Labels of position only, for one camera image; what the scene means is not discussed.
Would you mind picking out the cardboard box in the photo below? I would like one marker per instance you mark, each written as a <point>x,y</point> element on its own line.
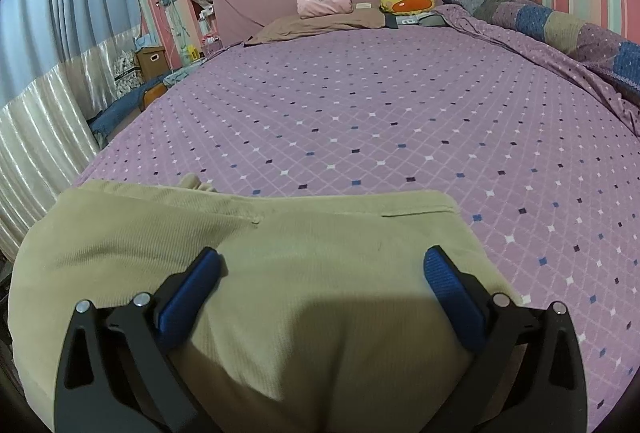
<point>152,63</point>

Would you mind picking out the white satin curtain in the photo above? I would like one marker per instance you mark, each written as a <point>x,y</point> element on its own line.
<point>45,133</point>

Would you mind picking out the bed with purple dotted sheet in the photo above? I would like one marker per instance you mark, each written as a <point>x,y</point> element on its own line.
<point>375,113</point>

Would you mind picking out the teal cloth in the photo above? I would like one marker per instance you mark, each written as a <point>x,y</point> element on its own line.
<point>180,75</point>

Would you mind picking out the pink plush toy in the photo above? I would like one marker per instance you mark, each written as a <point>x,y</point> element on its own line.
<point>322,3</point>

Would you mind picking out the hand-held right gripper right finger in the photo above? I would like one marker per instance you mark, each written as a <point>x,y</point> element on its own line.
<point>457,308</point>

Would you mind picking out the grey cushion with label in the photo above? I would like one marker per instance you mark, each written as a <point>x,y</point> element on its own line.
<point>417,19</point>

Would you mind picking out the blue cloth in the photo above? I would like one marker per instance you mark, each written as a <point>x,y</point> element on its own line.
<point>120,113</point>

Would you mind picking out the patterned fabric bag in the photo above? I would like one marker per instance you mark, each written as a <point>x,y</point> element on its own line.
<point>125,75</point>

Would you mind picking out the patchwork quilt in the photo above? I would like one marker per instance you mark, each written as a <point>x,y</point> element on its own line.
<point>540,18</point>

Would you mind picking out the orange wooden chair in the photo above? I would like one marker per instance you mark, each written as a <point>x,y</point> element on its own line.
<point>152,98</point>

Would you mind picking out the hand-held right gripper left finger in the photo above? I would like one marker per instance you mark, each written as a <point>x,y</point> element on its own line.
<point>187,308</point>

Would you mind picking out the brown pillow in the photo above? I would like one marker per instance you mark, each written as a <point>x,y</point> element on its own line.
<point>325,24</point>

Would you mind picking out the yellow duck plush toy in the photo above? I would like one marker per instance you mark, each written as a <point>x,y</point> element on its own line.
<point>405,0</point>

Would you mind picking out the small white packet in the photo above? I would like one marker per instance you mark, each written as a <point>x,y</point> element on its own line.
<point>363,5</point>

